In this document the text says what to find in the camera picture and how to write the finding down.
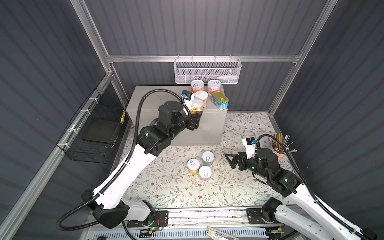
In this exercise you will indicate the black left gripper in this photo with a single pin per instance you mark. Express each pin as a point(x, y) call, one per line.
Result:
point(193, 121)

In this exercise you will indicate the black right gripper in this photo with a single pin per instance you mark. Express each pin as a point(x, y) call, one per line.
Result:
point(242, 157)

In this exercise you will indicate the teal can pull tab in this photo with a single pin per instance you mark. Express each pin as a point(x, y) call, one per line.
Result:
point(208, 158)

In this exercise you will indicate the gold rectangular tin can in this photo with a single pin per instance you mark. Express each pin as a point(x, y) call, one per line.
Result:
point(219, 100)

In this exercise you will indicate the orange can pull tab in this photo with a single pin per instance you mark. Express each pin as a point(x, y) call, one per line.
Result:
point(197, 85)

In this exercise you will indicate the pink white can pull tab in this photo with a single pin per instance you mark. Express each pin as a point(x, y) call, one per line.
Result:
point(213, 86)

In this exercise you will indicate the green orange can plastic lid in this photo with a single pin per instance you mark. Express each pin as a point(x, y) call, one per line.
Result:
point(197, 106)

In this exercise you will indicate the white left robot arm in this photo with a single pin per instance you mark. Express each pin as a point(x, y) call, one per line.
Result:
point(109, 207)

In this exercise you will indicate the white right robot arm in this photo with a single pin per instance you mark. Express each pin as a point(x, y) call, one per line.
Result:
point(296, 192)

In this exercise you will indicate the yellow can pull tab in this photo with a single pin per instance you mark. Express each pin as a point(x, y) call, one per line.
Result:
point(193, 166)

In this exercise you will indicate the pencils bundle in cup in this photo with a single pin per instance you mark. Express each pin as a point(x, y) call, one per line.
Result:
point(282, 143)

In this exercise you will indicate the pink pencil cup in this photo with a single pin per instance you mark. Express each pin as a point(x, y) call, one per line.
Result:
point(280, 156)

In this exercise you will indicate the grey metal cabinet box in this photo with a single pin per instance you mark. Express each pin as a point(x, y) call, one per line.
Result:
point(209, 132)

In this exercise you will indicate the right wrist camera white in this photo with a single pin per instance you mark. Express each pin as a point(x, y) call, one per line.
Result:
point(250, 146)

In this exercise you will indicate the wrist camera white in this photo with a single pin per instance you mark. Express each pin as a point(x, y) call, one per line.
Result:
point(250, 146)
point(188, 98)

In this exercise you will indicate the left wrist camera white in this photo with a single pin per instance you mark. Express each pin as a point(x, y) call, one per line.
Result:
point(188, 98)

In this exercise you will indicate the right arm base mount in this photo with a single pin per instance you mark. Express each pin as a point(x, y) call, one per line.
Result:
point(264, 214)

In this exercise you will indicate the white wire mesh basket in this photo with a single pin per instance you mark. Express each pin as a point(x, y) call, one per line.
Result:
point(225, 70)

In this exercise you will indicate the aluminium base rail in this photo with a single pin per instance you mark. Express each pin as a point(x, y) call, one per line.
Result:
point(228, 217)

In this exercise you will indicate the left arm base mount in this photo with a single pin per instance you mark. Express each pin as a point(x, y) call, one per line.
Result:
point(154, 220)

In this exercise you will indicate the black wire mesh basket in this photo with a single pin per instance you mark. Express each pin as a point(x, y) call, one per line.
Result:
point(96, 131)

